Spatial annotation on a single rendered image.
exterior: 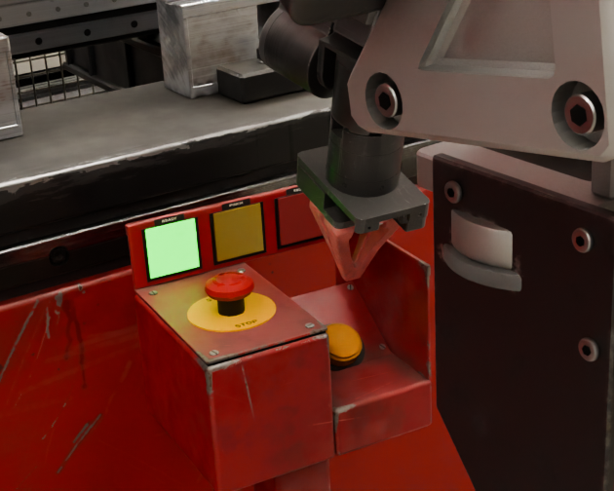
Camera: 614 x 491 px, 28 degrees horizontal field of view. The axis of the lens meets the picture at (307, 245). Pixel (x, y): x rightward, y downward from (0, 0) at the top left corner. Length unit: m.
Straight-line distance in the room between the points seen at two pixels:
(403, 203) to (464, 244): 0.43
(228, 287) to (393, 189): 0.15
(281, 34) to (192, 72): 0.31
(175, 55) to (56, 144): 0.18
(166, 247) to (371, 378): 0.21
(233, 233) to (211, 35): 0.26
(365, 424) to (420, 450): 0.40
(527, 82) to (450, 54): 0.03
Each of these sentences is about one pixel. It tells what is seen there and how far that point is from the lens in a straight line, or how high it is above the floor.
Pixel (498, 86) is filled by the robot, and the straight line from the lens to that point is 0.30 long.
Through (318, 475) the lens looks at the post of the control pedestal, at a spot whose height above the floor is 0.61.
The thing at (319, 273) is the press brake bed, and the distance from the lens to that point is 1.23.
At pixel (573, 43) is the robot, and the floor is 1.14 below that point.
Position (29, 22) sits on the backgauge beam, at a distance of 1.45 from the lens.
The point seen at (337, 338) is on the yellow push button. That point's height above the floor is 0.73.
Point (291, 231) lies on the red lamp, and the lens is 1.09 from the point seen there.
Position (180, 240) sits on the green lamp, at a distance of 1.05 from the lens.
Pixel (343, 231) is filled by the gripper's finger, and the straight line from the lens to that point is 0.94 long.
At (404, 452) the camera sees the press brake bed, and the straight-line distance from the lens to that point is 1.40.
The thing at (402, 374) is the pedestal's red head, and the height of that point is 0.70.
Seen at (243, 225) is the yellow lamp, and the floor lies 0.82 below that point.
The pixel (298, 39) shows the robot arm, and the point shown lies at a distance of 0.93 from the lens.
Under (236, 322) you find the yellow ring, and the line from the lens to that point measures 0.97.
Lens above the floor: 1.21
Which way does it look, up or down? 23 degrees down
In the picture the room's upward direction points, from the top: 3 degrees counter-clockwise
